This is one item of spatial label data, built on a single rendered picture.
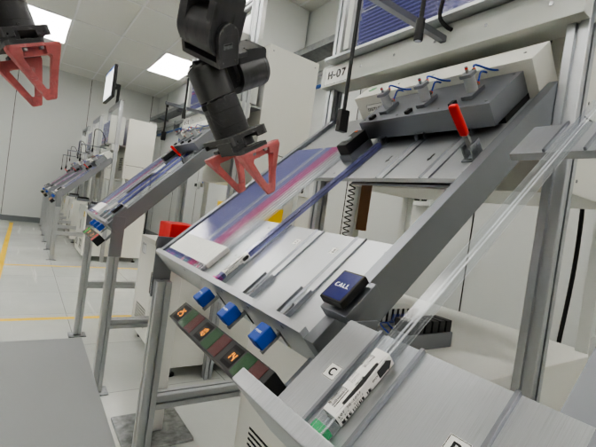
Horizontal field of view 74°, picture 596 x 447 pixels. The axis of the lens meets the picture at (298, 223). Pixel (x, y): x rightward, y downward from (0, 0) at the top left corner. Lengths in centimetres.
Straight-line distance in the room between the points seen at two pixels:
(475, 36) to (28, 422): 105
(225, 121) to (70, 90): 880
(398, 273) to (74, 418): 44
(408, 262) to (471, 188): 18
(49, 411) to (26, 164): 866
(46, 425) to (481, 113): 81
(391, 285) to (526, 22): 64
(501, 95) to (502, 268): 179
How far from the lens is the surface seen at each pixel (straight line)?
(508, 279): 254
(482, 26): 106
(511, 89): 89
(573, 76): 95
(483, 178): 73
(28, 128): 922
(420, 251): 61
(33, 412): 60
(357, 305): 49
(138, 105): 954
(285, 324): 54
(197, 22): 59
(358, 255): 62
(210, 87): 61
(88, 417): 58
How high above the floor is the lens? 87
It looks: 1 degrees down
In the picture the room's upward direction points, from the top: 8 degrees clockwise
